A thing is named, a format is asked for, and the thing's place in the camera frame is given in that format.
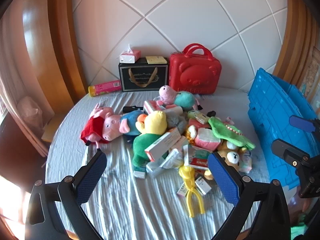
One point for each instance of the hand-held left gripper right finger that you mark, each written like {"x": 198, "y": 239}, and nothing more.
{"x": 223, "y": 180}

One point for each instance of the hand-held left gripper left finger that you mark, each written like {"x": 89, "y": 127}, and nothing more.
{"x": 91, "y": 177}

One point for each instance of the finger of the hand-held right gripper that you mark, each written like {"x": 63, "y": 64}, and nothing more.
{"x": 301, "y": 123}
{"x": 287, "y": 152}

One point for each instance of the blue plastic crate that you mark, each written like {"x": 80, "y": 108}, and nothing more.
{"x": 270, "y": 110}

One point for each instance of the pink green sanitary pad pack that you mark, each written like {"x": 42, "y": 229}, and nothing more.
{"x": 207, "y": 140}

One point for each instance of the brown bear plush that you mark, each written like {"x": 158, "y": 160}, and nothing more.
{"x": 233, "y": 157}

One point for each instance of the white box red label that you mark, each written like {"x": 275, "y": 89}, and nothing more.
{"x": 197, "y": 160}

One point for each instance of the yellow plastic tongs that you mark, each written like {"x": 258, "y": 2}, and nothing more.
{"x": 187, "y": 177}

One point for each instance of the small pink white box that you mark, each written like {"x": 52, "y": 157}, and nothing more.
{"x": 181, "y": 191}

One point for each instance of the striped grey bed sheet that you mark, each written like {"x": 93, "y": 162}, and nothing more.
{"x": 130, "y": 205}

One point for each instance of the small white green box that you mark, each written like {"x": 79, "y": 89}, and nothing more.
{"x": 139, "y": 172}

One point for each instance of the pig plush red dress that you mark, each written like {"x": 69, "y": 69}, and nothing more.
{"x": 95, "y": 127}

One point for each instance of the green crocodile plush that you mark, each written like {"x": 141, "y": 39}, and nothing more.
{"x": 220, "y": 130}

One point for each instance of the clear wrapped pack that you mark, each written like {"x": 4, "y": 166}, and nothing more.
{"x": 172, "y": 158}

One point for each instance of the pig plush blue shirt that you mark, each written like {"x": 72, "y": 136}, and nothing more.
{"x": 112, "y": 125}

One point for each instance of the wooden nightstand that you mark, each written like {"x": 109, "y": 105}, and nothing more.
{"x": 52, "y": 130}

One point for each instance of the green small toy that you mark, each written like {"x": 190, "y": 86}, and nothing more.
{"x": 197, "y": 116}

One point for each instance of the white box orange stripe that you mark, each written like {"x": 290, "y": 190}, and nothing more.
{"x": 162, "y": 145}

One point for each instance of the grey plush toy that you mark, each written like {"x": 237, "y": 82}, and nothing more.
{"x": 175, "y": 120}

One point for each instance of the yellow duck plush green body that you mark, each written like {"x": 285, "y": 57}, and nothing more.
{"x": 152, "y": 125}

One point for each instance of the white tube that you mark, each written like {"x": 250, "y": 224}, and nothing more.
{"x": 175, "y": 110}

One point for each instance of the pig plush teal body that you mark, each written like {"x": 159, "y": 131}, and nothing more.
{"x": 185, "y": 100}

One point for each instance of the pink tube can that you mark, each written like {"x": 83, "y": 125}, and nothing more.
{"x": 105, "y": 88}

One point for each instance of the translucent plastic bag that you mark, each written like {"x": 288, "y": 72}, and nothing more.
{"x": 28, "y": 110}

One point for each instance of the red bear suitcase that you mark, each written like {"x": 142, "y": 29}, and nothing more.
{"x": 195, "y": 72}

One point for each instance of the black gift box gold ribbon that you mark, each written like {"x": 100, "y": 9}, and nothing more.
{"x": 140, "y": 70}

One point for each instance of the pink tissue pack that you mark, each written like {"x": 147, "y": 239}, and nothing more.
{"x": 131, "y": 55}

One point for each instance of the flat yellow box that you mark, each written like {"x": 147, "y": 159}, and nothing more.
{"x": 156, "y": 60}

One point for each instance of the wood framed white padded headboard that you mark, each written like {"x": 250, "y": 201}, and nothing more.
{"x": 200, "y": 17}

